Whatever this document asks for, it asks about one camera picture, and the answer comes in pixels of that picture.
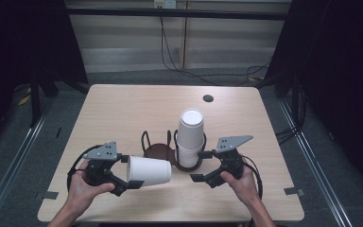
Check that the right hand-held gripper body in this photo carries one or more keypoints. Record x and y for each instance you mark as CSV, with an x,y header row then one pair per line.
x,y
231,164

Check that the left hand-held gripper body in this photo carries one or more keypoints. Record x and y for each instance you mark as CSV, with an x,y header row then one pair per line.
x,y
100,171

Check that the white paper cup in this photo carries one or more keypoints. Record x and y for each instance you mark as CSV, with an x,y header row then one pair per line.
x,y
149,171

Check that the stack of white cups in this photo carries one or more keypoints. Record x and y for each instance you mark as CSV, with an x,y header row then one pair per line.
x,y
189,135

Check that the brown double cup holder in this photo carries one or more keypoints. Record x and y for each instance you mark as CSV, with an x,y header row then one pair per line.
x,y
157,151

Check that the person's right hand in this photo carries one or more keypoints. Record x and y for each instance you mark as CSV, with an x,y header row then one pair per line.
x,y
247,186

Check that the person's left hand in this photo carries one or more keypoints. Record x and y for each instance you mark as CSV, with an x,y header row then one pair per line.
x,y
80,192

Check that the black table grommet hole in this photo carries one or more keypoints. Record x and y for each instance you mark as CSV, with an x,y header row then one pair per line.
x,y
208,98

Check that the grey tape strip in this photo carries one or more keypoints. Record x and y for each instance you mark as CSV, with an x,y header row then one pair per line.
x,y
293,191
48,195

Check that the black metal stand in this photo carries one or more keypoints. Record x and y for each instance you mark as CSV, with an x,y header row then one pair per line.
x,y
35,101

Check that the dark curtain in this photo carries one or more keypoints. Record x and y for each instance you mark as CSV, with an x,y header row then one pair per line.
x,y
340,78
25,41

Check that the black horizontal bar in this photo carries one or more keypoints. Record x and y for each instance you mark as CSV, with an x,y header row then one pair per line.
x,y
170,13

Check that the metal floor rail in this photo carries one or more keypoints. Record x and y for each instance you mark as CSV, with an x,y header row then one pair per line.
x,y
315,164
9,176

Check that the white wall outlet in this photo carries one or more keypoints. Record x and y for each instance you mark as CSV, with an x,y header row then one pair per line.
x,y
164,3

